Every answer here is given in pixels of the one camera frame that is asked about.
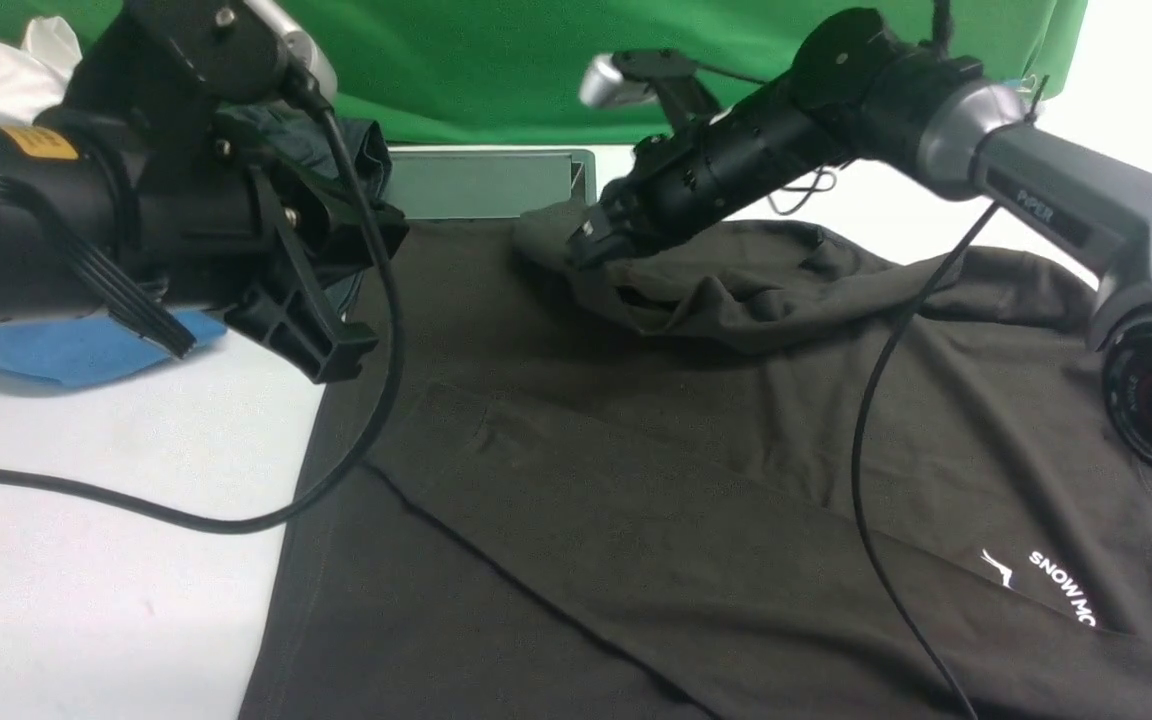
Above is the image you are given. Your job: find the black left camera cable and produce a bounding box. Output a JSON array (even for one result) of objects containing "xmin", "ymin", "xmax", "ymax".
[{"xmin": 0, "ymin": 70, "xmax": 406, "ymax": 535}]

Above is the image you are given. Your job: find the green backdrop cloth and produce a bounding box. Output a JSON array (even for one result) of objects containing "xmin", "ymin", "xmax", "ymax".
[{"xmin": 0, "ymin": 0, "xmax": 1089, "ymax": 146}]

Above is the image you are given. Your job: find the dark teal crumpled shirt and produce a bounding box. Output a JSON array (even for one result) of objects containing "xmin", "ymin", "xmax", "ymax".
[{"xmin": 226, "ymin": 100, "xmax": 393, "ymax": 311}]

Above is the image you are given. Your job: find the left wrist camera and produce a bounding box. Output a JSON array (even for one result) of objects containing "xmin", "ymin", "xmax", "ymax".
[{"xmin": 123, "ymin": 1, "xmax": 338, "ymax": 104}]

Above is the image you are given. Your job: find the gray long-sleeved shirt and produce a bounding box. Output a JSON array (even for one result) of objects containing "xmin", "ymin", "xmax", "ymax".
[{"xmin": 238, "ymin": 204, "xmax": 1152, "ymax": 719}]

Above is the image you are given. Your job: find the blue crumpled shirt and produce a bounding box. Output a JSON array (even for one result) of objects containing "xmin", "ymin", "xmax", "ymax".
[{"xmin": 0, "ymin": 316, "xmax": 173, "ymax": 389}]

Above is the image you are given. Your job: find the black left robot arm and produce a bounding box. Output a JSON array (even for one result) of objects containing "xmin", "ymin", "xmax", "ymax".
[{"xmin": 0, "ymin": 1, "xmax": 408, "ymax": 382}]

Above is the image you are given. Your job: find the blue binder clip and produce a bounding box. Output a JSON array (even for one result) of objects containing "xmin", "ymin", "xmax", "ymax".
[{"xmin": 1005, "ymin": 73, "xmax": 1041, "ymax": 105}]

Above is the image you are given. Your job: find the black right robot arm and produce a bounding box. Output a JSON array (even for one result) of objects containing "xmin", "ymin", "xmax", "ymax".
[{"xmin": 568, "ymin": 1, "xmax": 1152, "ymax": 468}]

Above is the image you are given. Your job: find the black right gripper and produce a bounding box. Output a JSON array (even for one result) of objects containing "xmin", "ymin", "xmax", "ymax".
[{"xmin": 567, "ymin": 129, "xmax": 727, "ymax": 272}]

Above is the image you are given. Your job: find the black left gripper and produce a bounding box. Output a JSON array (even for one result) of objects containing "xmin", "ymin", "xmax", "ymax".
[{"xmin": 66, "ymin": 20, "xmax": 409, "ymax": 385}]

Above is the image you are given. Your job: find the white crumpled cloth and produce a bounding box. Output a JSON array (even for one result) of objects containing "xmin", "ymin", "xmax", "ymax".
[{"xmin": 0, "ymin": 15, "xmax": 82, "ymax": 126}]

